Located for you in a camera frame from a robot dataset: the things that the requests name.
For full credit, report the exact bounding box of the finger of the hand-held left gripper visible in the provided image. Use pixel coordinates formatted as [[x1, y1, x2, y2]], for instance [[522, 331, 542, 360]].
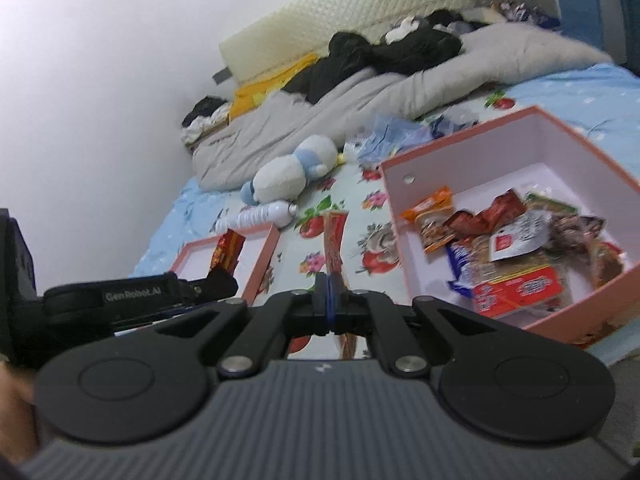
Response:
[[114, 306, 201, 336], [177, 267, 240, 306]]

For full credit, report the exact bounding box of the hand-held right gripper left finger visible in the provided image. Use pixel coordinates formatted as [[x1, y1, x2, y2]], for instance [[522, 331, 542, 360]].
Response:
[[150, 274, 331, 378]]

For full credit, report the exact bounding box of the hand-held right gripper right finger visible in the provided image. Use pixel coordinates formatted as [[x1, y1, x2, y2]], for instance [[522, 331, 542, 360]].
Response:
[[331, 274, 496, 377]]

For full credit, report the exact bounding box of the shallow pink box lid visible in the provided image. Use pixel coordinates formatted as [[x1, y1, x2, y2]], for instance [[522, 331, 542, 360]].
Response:
[[170, 222, 281, 306]]

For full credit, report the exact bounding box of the red yellow snack packet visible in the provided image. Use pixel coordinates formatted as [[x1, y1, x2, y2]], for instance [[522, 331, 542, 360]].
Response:
[[211, 229, 247, 273]]

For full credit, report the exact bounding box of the dark red snack packet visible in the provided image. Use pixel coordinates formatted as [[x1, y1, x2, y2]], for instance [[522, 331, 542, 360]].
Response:
[[320, 210, 362, 361]]

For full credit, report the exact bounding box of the blue snack packet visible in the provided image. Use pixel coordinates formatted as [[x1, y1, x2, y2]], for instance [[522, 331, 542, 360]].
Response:
[[446, 237, 493, 297]]

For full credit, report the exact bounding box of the orange snack packet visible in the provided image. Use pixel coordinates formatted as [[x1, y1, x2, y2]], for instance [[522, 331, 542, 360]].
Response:
[[401, 186, 458, 253]]

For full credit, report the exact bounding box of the red brown snack packet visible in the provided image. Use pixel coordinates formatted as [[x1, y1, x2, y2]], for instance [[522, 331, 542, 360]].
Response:
[[442, 210, 488, 238], [480, 189, 527, 231]]

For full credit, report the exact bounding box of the deep pink box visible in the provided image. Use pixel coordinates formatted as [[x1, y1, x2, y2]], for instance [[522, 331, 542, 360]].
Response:
[[378, 105, 640, 348]]

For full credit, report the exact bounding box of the green label snack packet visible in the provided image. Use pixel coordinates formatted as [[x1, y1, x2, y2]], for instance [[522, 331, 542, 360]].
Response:
[[522, 192, 626, 291]]

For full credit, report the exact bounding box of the person's left hand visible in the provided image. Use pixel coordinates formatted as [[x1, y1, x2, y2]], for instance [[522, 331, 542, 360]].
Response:
[[0, 362, 41, 471]]

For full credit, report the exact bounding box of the white plastic bottle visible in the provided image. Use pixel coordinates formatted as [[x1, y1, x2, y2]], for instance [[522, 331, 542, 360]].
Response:
[[215, 200, 300, 233]]

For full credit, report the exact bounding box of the white and blue plush toy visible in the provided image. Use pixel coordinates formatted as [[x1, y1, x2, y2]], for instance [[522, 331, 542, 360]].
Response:
[[240, 135, 346, 206]]

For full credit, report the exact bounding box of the white crumpled garment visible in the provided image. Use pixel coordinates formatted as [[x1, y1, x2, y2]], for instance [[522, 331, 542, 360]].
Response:
[[181, 110, 231, 146]]

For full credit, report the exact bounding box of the silver foil packet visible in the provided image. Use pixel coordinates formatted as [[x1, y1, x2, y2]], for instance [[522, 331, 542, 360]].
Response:
[[342, 137, 371, 161]]

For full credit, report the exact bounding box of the black folded garment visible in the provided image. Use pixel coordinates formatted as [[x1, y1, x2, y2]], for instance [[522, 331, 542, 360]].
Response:
[[181, 96, 228, 128]]

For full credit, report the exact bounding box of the light blue plastic bag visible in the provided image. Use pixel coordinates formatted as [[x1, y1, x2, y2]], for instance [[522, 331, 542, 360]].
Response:
[[357, 114, 431, 161]]

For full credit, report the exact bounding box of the grey duvet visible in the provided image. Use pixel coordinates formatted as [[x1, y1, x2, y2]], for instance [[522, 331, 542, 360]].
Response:
[[192, 24, 613, 192]]

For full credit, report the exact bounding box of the yellow pillow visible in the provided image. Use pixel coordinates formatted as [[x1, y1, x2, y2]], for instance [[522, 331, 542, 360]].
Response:
[[227, 52, 321, 126]]

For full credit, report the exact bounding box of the clear bluish plastic bag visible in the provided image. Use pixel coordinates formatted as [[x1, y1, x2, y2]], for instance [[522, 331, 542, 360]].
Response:
[[430, 107, 481, 136]]

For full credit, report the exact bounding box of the black clothing pile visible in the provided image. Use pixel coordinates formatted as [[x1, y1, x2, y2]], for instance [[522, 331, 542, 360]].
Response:
[[280, 9, 463, 105]]

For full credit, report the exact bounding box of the black and white plush toy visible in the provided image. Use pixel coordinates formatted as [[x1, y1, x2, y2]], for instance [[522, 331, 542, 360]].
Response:
[[382, 15, 426, 43]]

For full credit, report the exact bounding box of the cream quilted headboard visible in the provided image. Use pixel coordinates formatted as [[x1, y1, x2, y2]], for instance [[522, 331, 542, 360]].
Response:
[[218, 0, 476, 83]]

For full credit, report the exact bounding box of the blue starry bedsheet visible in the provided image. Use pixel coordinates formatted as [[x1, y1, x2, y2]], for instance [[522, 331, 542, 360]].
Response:
[[130, 62, 640, 361]]

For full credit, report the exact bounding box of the purple patterned cloth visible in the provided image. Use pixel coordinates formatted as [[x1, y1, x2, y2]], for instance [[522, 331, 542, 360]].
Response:
[[492, 0, 561, 28]]

